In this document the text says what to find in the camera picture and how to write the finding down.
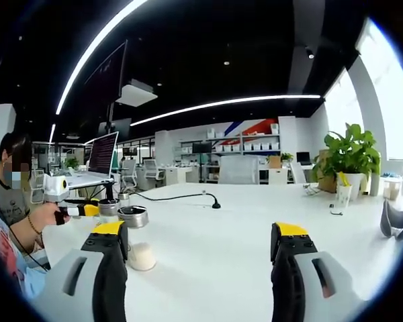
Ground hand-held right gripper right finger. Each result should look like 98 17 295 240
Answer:
270 221 365 322

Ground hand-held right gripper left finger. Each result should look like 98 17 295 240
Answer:
29 220 129 322

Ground large seasoning bottle brown powder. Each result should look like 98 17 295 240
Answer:
98 198 121 225

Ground large seasoning bottle white grains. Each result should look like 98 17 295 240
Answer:
116 205 157 272

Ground person's left hand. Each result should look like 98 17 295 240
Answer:
40 203 69 226

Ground black laptop stand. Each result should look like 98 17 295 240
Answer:
102 180 117 202

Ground silver open laptop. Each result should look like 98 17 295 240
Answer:
65 131 120 189

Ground white swivel office chair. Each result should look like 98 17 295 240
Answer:
143 159 165 184
122 159 138 189

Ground person's blue printed sweatshirt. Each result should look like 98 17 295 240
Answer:
0 214 51 299

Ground black mounted monitor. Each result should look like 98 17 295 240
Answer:
97 117 132 135

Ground white patterned paper cup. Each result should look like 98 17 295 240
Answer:
335 183 353 209

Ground brown paper bag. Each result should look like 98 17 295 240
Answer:
317 150 339 194

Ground white plain chair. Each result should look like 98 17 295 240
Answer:
290 162 306 184

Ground grey headset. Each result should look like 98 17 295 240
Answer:
379 200 403 241

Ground white ceiling air conditioner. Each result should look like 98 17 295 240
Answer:
116 78 159 108

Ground white mesh office chair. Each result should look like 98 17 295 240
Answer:
218 155 260 185

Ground small black monitor on stand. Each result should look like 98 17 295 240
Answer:
191 141 213 184

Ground large black hanging display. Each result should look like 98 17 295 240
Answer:
83 39 128 101

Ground shelving unit with white bins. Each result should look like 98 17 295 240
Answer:
179 132 281 184

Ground clear plastic container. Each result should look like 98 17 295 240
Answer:
382 176 403 201

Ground large green potted plant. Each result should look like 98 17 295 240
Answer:
311 123 382 199

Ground bright large window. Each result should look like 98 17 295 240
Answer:
323 68 365 137
355 18 403 161

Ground brown bead bracelet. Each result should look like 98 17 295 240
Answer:
26 214 43 235

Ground black chest device cable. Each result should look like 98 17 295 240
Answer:
8 226 51 272

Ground white cable bundle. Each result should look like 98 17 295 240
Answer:
302 183 322 197

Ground black power cable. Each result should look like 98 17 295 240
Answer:
129 190 222 210

